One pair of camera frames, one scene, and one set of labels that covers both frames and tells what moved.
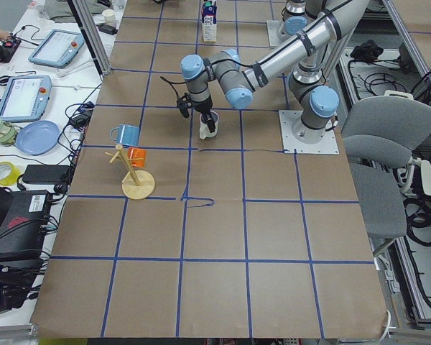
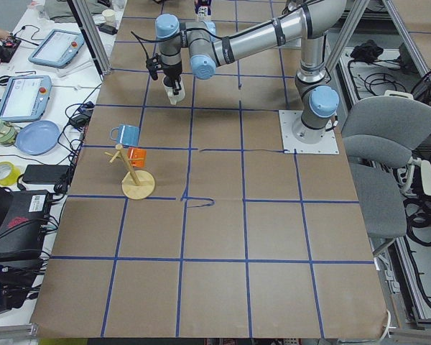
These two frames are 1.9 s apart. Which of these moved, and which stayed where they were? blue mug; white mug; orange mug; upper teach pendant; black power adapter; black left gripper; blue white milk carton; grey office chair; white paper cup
Moved: black left gripper; blue white milk carton; white mug
Stayed: white paper cup; black power adapter; upper teach pendant; blue mug; orange mug; grey office chair
